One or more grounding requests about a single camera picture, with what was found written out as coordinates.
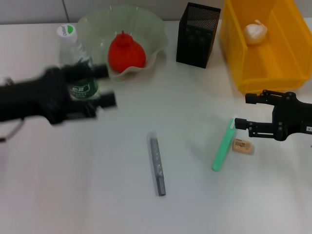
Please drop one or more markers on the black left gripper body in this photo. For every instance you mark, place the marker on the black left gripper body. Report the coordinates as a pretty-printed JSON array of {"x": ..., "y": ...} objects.
[{"x": 31, "y": 100}]

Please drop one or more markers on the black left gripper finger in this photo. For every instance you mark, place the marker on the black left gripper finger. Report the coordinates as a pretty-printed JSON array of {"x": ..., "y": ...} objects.
[
  {"x": 97, "y": 71},
  {"x": 107, "y": 101}
]

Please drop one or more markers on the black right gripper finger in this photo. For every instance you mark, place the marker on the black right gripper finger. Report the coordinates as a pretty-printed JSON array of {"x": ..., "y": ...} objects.
[
  {"x": 260, "y": 129},
  {"x": 253, "y": 98}
]

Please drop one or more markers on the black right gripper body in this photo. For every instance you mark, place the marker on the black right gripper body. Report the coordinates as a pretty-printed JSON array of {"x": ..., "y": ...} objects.
[{"x": 297, "y": 117}]

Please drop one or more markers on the red pear-shaped fruit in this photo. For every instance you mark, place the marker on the red pear-shaped fruit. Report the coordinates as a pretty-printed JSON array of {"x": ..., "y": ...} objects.
[{"x": 126, "y": 53}]

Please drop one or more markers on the clear water bottle green label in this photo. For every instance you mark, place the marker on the clear water bottle green label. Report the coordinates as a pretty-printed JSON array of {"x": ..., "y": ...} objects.
[{"x": 70, "y": 48}]

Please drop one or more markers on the mint green pen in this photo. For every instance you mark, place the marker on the mint green pen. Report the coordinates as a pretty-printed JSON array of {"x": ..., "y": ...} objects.
[{"x": 223, "y": 148}]

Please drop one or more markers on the white paper ball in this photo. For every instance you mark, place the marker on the white paper ball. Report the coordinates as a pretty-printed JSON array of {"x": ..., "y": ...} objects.
[{"x": 256, "y": 33}]

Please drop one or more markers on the beige eraser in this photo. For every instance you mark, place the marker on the beige eraser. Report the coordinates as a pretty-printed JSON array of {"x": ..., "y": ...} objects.
[{"x": 243, "y": 146}]

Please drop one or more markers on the pale green glass fruit plate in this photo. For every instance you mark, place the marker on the pale green glass fruit plate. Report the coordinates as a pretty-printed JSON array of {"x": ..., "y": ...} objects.
[{"x": 92, "y": 29}]

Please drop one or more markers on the black mesh pen holder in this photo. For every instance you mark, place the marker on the black mesh pen holder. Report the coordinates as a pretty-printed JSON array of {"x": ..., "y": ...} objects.
[{"x": 195, "y": 44}]

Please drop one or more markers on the yellow plastic bin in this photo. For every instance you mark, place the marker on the yellow plastic bin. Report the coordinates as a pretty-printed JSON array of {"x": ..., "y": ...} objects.
[{"x": 280, "y": 61}]

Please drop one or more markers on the grey metal bar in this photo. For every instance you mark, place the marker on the grey metal bar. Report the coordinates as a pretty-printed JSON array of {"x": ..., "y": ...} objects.
[{"x": 157, "y": 165}]

